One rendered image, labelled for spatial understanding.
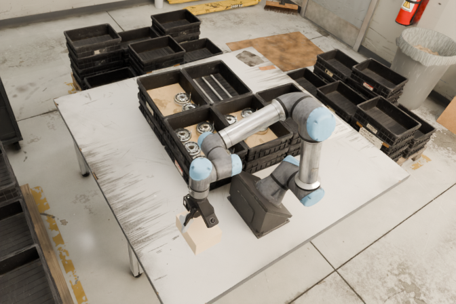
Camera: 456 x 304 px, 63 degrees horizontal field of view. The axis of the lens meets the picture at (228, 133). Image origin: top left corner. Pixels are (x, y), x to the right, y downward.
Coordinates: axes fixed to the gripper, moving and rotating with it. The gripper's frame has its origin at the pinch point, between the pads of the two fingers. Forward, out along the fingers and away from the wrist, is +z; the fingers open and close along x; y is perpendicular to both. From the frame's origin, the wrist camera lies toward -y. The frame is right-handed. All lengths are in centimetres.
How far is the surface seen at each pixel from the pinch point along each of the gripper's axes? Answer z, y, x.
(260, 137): 13, 39, -66
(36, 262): 47, 47, 60
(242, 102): 7, 64, -70
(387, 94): 42, 51, -217
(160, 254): 26.4, 10.3, 12.3
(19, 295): 47, 35, 71
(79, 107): 26, 125, 10
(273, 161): 23, 27, -68
